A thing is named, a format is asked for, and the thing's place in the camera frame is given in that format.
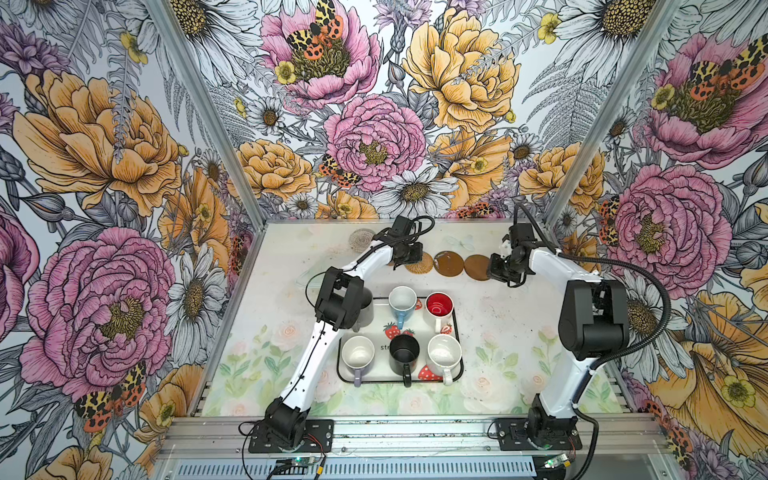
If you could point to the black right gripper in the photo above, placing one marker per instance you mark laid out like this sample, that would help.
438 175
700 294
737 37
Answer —
495 273

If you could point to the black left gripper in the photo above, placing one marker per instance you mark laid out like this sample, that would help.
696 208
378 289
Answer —
418 246

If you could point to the plain brown wooden round coaster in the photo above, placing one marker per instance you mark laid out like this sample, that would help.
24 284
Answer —
476 267

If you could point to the woven rattan round coaster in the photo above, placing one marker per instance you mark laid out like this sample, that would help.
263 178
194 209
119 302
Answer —
423 266

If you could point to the scratched brown wooden round coaster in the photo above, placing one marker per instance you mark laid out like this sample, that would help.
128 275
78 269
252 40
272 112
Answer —
448 263

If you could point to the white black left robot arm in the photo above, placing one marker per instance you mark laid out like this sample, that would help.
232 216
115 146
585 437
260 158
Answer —
337 308

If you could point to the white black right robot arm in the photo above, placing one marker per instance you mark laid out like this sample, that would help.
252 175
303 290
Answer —
593 324

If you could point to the light blue mug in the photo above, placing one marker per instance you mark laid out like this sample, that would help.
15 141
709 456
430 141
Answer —
402 301

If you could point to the red inside white mug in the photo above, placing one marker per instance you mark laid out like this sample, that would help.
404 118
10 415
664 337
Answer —
439 309

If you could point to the grey mug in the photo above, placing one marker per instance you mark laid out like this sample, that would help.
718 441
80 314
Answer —
366 314

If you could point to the white strawberry serving tray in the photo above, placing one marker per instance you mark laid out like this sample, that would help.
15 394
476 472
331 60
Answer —
381 331

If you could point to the black mug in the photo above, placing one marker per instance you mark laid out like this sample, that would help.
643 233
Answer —
404 351

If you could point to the green circuit board right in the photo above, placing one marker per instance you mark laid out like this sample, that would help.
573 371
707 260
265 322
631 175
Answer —
561 460

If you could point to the green circuit board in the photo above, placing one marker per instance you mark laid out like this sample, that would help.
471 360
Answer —
561 460
299 462

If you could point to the green circuit board left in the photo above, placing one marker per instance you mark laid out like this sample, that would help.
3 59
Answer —
299 462

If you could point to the white mug purple handle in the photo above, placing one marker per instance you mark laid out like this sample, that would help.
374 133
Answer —
358 354

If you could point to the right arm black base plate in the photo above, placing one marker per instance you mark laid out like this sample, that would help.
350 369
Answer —
518 433

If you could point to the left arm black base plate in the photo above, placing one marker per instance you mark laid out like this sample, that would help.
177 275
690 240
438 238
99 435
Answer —
308 436

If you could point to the aluminium front rail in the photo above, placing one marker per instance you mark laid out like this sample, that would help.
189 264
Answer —
410 436

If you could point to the aluminium frame corner post right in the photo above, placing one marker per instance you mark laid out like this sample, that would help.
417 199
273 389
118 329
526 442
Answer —
650 36

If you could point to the aluminium frame corner post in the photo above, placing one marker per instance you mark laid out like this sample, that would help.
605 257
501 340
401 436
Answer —
650 36
172 36

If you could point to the aluminium frame corner post left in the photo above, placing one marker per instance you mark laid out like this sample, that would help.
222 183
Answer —
172 36

